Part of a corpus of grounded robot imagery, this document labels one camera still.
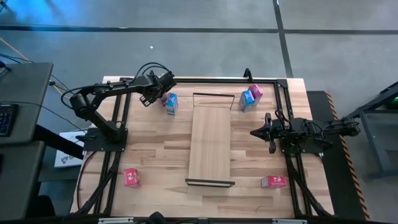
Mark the black desk leg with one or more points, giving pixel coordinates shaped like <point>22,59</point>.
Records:
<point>56,141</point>

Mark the grey desk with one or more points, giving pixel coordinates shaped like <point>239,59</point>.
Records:
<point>25,99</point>

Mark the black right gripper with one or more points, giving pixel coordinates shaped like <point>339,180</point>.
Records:
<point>275,132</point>

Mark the black aluminium table frame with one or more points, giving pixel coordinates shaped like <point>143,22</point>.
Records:
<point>217,80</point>

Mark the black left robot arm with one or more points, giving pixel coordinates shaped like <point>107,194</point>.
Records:
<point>109,88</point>

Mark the grey cabinet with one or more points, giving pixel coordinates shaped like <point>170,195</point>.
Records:
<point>18,180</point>

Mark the white cardboard box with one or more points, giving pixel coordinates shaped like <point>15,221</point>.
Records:
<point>65,155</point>

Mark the blue cereal box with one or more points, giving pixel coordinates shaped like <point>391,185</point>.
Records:
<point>246,102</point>
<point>171,105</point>

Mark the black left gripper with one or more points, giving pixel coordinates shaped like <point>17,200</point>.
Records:
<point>166,82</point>

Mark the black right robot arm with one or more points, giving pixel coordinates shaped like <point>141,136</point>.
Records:
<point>311,129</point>

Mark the dark metal table frame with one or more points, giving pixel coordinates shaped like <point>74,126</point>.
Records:
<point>370,137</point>

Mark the black frame clamp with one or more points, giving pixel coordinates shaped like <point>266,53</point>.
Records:
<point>247,74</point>

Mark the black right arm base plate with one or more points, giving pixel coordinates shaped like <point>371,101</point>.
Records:
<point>308,148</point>

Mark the black mat with hazard stripes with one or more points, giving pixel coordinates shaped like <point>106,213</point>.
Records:
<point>320,174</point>

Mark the wooden shelf with black frame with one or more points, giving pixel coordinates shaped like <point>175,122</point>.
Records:
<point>210,140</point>

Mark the black keyboard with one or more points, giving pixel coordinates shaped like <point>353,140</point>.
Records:
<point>7,119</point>

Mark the red cereal box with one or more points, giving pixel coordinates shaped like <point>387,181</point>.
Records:
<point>132,177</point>
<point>273,181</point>

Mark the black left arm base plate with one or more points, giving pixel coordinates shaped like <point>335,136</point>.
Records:
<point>96,143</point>

